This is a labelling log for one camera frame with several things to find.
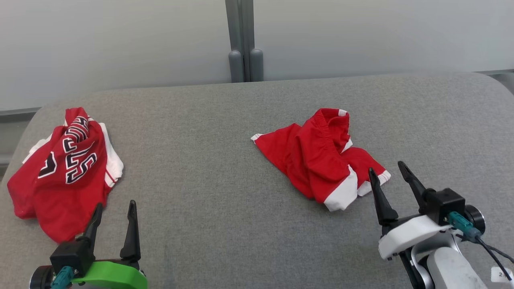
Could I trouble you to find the red shorts with white trim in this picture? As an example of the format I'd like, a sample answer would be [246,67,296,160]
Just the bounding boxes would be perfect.
[251,108,391,212]

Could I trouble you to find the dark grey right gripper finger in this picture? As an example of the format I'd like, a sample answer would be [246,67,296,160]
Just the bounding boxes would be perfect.
[368,168,399,226]
[398,161,429,214]

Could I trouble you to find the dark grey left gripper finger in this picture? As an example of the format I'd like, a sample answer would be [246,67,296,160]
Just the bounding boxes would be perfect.
[120,200,141,260]
[82,203,104,245]

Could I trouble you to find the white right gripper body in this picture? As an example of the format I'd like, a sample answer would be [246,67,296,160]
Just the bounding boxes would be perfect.
[377,215,454,261]

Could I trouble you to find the red jersey with black lettering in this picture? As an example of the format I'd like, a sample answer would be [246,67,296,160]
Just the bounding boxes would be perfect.
[7,107,124,244]

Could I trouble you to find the teal plug black cable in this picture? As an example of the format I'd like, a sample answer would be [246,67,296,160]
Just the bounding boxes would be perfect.
[50,266,75,289]
[448,212,514,281]

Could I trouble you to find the grey wall base rail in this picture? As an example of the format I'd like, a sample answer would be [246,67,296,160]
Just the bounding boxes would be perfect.
[476,69,514,77]
[0,107,43,121]

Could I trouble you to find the grey double partition post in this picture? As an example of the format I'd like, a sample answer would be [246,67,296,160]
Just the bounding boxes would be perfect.
[225,0,264,83]

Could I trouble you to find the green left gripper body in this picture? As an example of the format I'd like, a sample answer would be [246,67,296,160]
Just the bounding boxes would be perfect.
[71,258,148,289]

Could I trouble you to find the white paper label tag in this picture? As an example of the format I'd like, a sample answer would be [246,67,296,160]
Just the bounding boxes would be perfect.
[491,267,514,283]

